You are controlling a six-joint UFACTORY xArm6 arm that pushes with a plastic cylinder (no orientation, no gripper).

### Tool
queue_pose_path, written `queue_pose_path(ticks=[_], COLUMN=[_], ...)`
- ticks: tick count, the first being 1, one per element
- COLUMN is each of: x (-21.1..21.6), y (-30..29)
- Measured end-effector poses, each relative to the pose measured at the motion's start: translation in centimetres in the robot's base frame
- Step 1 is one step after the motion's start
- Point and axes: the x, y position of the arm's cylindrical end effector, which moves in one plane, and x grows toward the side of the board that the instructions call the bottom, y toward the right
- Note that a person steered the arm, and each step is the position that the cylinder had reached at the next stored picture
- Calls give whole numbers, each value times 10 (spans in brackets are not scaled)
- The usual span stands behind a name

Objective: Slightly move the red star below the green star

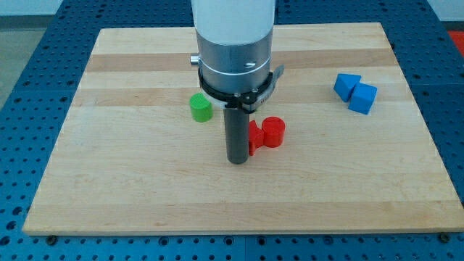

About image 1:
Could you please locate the red cylinder block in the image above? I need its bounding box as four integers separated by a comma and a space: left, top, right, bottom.
262, 116, 286, 148

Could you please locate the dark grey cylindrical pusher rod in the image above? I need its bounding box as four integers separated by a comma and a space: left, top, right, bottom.
223, 108, 249, 165

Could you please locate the green cylinder block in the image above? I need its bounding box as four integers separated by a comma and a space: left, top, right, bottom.
189, 93, 213, 123

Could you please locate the light wooden board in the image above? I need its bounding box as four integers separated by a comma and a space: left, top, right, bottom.
22, 22, 463, 236

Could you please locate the red star block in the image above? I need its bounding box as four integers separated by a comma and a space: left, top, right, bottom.
249, 120, 264, 156

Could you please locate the blue cube block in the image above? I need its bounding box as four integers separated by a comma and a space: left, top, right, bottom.
348, 83, 378, 115

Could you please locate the blue triangular block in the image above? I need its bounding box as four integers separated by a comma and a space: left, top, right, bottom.
333, 73, 362, 102

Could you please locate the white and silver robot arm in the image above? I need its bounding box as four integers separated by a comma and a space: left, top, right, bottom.
191, 0, 283, 164

